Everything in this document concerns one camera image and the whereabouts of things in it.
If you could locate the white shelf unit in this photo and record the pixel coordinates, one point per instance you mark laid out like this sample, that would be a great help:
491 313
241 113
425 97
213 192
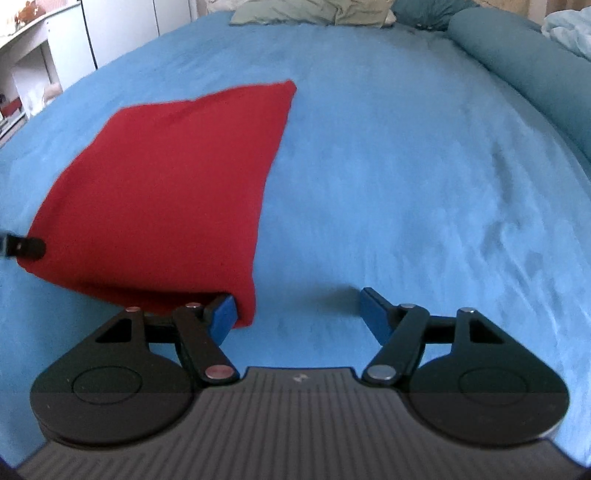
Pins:
21 69

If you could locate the white wardrobe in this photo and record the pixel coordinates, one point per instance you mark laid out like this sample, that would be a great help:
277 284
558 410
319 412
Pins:
129 27

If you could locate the teal duvet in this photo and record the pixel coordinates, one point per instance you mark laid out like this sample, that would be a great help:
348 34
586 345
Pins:
521 69

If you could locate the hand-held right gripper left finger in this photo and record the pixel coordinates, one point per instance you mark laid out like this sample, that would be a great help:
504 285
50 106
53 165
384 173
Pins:
223 319

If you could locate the green pillow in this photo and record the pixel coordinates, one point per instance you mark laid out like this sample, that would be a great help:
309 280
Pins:
304 11

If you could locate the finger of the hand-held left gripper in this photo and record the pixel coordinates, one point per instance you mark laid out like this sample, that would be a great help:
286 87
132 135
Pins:
27 248

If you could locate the brown plush toy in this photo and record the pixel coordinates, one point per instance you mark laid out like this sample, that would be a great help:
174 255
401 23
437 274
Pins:
27 10

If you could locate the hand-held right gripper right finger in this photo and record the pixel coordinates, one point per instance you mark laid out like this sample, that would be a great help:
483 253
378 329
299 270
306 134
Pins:
376 316

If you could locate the light blue blanket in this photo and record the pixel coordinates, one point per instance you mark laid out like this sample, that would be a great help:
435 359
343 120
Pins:
570 32

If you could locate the red knit sweater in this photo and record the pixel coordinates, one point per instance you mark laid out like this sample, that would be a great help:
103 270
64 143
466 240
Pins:
161 184

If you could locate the teal pillow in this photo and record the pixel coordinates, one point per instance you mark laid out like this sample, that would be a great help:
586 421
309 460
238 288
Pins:
429 13

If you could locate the blue bed sheet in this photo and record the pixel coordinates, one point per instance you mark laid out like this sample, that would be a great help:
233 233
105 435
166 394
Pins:
392 161

